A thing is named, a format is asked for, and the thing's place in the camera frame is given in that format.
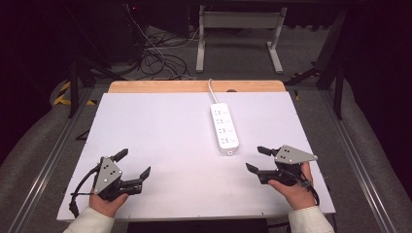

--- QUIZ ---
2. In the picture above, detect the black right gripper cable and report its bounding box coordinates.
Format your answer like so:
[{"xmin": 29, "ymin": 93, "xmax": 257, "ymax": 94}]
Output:
[{"xmin": 290, "ymin": 169, "xmax": 321, "ymax": 207}]

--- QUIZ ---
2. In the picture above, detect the white power strip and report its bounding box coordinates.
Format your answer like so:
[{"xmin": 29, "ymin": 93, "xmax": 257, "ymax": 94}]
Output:
[{"xmin": 209, "ymin": 102, "xmax": 241, "ymax": 155}]

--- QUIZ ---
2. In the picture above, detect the white power strip cable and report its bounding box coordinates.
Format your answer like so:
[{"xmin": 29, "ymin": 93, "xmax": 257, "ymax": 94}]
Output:
[{"xmin": 207, "ymin": 78, "xmax": 219, "ymax": 106}]

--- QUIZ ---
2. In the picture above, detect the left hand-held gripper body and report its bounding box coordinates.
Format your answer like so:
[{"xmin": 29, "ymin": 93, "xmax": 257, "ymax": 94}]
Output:
[{"xmin": 92, "ymin": 156, "xmax": 144, "ymax": 202}]

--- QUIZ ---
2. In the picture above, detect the white metal table frame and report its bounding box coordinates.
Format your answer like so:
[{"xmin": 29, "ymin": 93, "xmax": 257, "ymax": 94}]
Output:
[{"xmin": 194, "ymin": 4, "xmax": 289, "ymax": 75}]

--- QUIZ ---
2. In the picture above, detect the white floor cable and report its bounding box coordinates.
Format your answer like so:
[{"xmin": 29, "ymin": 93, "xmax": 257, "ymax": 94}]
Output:
[{"xmin": 124, "ymin": 3, "xmax": 195, "ymax": 81}]

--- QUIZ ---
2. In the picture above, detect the dark computer case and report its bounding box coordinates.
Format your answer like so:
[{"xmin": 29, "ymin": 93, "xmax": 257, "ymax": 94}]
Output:
[{"xmin": 105, "ymin": 2, "xmax": 149, "ymax": 63}]

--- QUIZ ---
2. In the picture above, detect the aluminium rail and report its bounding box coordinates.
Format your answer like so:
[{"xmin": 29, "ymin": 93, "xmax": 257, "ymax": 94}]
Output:
[
  {"xmin": 319, "ymin": 89, "xmax": 400, "ymax": 233},
  {"xmin": 5, "ymin": 86, "xmax": 99, "ymax": 233}
]

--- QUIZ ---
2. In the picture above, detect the tangle of black floor cables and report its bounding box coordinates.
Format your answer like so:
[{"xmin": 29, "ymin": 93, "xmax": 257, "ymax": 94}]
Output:
[{"xmin": 135, "ymin": 27, "xmax": 199, "ymax": 82}]

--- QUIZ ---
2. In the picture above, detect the wooden desk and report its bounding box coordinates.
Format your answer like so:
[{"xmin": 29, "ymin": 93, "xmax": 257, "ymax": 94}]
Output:
[{"xmin": 107, "ymin": 79, "xmax": 287, "ymax": 95}]

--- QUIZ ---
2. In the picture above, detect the black metal stand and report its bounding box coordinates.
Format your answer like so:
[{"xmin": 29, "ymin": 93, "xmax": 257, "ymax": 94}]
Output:
[
  {"xmin": 65, "ymin": 57, "xmax": 128, "ymax": 119},
  {"xmin": 284, "ymin": 9, "xmax": 347, "ymax": 121}
]

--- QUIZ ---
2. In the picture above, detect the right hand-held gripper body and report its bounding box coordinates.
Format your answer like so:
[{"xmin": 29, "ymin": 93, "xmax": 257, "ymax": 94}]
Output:
[{"xmin": 257, "ymin": 145, "xmax": 319, "ymax": 187}]

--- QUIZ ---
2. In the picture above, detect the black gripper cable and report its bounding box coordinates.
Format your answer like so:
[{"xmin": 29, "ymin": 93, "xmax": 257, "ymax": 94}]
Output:
[
  {"xmin": 290, "ymin": 169, "xmax": 321, "ymax": 207},
  {"xmin": 68, "ymin": 164, "xmax": 102, "ymax": 219}
]

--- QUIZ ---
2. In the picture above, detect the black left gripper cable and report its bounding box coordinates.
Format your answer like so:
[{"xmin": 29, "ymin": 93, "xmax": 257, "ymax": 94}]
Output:
[{"xmin": 68, "ymin": 164, "xmax": 102, "ymax": 219}]

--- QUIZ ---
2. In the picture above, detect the person's left hand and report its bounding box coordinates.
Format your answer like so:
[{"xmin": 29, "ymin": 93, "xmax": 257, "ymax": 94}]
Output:
[{"xmin": 88, "ymin": 192, "xmax": 130, "ymax": 218}]

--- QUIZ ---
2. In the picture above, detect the white table board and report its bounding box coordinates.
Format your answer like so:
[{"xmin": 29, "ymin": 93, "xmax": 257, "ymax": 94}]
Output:
[{"xmin": 56, "ymin": 91, "xmax": 337, "ymax": 223}]

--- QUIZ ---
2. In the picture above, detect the person's right hand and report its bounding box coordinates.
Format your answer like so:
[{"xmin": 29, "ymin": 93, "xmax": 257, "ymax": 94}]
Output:
[{"xmin": 267, "ymin": 161, "xmax": 318, "ymax": 212}]

